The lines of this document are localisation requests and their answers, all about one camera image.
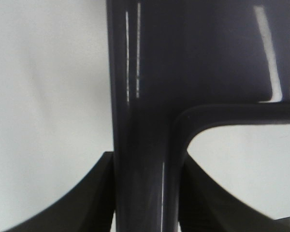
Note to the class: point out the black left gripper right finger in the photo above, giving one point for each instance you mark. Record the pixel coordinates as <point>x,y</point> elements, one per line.
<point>205,206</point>

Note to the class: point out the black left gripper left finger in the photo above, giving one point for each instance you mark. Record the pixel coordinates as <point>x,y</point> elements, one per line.
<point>88,207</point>

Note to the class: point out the grey plastic dustpan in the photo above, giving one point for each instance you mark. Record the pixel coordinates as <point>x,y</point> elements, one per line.
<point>179,67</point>

